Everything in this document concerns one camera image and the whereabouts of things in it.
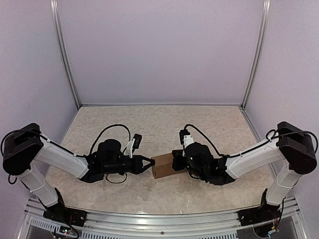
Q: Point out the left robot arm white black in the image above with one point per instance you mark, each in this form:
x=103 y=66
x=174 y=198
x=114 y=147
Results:
x=20 y=148

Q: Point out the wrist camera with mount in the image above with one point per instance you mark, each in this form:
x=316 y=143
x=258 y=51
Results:
x=186 y=139
x=132 y=145

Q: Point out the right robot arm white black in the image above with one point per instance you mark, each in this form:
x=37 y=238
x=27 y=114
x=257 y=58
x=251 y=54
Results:
x=296 y=147

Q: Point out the front aluminium frame rail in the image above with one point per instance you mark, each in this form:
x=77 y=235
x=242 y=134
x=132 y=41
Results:
x=107 y=225

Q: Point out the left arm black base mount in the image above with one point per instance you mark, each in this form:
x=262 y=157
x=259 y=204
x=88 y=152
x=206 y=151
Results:
x=70 y=216

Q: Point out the left aluminium corner post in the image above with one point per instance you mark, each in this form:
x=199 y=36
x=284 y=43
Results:
x=63 y=52

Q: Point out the aluminium corner post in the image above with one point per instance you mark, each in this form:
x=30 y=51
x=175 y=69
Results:
x=63 y=52
x=258 y=53

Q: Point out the right aluminium corner post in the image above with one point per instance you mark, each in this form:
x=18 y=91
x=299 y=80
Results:
x=258 y=53

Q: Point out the brown cardboard box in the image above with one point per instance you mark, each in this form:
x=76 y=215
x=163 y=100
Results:
x=163 y=166

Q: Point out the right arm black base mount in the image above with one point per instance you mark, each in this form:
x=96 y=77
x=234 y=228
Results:
x=258 y=214

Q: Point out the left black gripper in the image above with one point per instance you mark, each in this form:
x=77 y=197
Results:
x=137 y=167

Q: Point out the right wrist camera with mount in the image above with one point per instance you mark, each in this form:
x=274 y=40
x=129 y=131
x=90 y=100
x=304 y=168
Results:
x=186 y=139

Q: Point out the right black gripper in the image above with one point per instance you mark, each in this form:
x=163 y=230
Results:
x=176 y=166

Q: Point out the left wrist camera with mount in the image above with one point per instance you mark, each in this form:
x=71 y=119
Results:
x=132 y=145

